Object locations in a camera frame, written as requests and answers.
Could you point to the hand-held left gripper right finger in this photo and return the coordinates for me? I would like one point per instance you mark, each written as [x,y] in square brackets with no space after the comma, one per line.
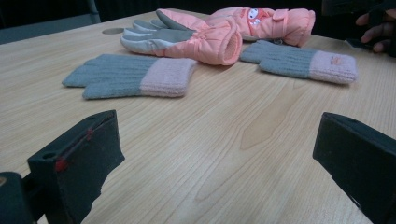
[358,155]

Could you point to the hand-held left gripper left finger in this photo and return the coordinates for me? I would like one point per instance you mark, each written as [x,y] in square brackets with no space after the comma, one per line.
[84,161]

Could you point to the pink ski glove grey palm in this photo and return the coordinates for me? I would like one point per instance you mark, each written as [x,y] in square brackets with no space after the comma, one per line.
[199,39]

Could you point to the pink ski glove cartoon print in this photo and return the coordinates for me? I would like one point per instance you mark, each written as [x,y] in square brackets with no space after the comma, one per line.
[280,23]

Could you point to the knit glove with orange label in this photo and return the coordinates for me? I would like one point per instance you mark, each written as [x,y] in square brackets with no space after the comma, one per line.
[299,62]

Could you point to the grey and pink knit glove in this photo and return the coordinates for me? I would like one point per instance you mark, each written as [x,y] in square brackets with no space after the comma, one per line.
[130,76]

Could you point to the grey furniture panel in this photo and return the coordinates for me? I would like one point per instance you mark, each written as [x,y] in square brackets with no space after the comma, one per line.
[40,29]

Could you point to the metal stand pole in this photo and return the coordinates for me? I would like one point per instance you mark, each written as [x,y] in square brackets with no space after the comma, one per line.
[94,11]

